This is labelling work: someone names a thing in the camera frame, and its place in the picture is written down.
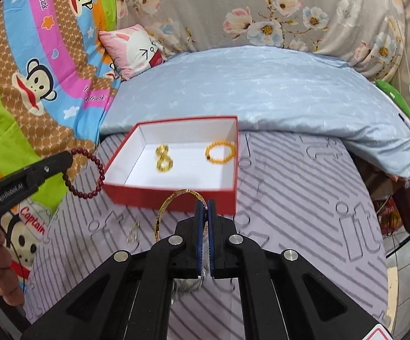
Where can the red cardboard box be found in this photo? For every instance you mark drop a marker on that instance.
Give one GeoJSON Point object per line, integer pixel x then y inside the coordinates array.
{"type": "Point", "coordinates": [155, 196]}

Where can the gold bangle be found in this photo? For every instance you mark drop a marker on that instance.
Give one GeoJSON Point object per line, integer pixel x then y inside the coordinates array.
{"type": "Point", "coordinates": [159, 219]}

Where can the lilac striped bed sheet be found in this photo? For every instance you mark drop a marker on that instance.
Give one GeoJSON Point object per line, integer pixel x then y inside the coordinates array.
{"type": "Point", "coordinates": [297, 202]}

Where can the pink rabbit pillow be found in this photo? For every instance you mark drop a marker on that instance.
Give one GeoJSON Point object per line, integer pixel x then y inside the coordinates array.
{"type": "Point", "coordinates": [130, 53]}

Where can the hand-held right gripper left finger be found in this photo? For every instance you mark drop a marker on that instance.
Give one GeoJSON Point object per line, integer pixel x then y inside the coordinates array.
{"type": "Point", "coordinates": [201, 226]}

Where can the cartoon monkey printed blanket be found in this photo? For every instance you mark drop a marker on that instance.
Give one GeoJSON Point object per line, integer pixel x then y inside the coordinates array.
{"type": "Point", "coordinates": [49, 113]}

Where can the light blue blanket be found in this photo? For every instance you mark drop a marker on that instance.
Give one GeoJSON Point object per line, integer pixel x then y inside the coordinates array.
{"type": "Point", "coordinates": [261, 88]}

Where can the person's left hand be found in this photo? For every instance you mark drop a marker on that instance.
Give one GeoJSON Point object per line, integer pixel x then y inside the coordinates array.
{"type": "Point", "coordinates": [8, 287]}

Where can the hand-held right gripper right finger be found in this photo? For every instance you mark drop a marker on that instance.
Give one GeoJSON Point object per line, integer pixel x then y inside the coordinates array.
{"type": "Point", "coordinates": [211, 226]}

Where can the green plush item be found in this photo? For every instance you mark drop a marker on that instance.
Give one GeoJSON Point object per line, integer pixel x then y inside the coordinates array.
{"type": "Point", "coordinates": [391, 92]}

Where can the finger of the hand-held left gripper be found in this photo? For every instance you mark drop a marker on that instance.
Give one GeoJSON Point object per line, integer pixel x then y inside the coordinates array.
{"type": "Point", "coordinates": [51, 168]}

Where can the grey floral quilt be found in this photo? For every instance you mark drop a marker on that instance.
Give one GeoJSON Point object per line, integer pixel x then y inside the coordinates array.
{"type": "Point", "coordinates": [226, 7]}

